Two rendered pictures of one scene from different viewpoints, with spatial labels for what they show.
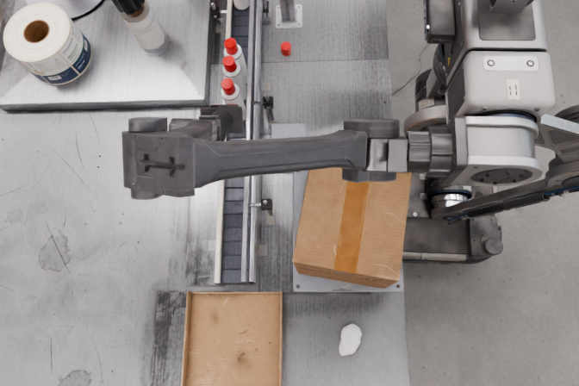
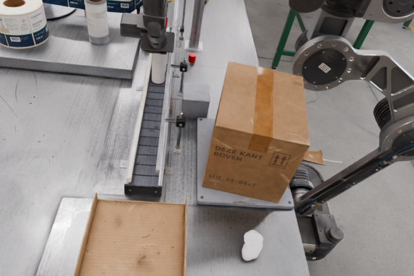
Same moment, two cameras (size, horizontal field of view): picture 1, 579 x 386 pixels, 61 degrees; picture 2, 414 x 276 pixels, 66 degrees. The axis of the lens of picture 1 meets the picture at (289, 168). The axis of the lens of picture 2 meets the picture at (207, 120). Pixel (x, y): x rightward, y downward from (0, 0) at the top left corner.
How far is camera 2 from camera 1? 0.73 m
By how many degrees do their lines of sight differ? 30
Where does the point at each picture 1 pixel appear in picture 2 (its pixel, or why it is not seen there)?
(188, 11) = not seen: hidden behind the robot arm
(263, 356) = (165, 259)
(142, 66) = (87, 48)
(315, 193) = (232, 87)
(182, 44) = (119, 42)
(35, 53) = (8, 12)
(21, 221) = not seen: outside the picture
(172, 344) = (68, 245)
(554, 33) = (339, 124)
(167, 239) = (81, 157)
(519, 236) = (345, 246)
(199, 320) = (101, 223)
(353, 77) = not seen: hidden behind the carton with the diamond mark
